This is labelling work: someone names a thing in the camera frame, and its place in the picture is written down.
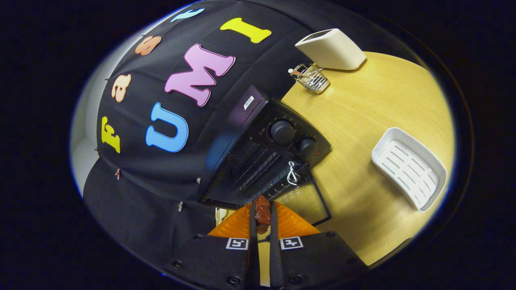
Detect white ribbed tray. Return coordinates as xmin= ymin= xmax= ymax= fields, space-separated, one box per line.
xmin=371 ymin=127 xmax=447 ymax=213

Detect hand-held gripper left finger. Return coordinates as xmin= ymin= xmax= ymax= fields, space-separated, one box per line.
xmin=163 ymin=203 xmax=260 ymax=290

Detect black toaster oven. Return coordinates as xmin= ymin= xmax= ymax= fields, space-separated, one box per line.
xmin=200 ymin=85 xmax=332 ymax=226

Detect white slot toaster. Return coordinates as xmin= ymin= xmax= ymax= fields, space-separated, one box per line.
xmin=295 ymin=28 xmax=367 ymax=71

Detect reddish brown meat slice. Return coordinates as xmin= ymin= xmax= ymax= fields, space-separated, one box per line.
xmin=253 ymin=195 xmax=272 ymax=235

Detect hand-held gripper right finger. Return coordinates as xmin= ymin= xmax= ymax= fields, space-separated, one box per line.
xmin=269 ymin=201 xmax=367 ymax=288

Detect wire mesh basket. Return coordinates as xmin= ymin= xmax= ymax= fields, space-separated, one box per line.
xmin=288 ymin=64 xmax=331 ymax=95

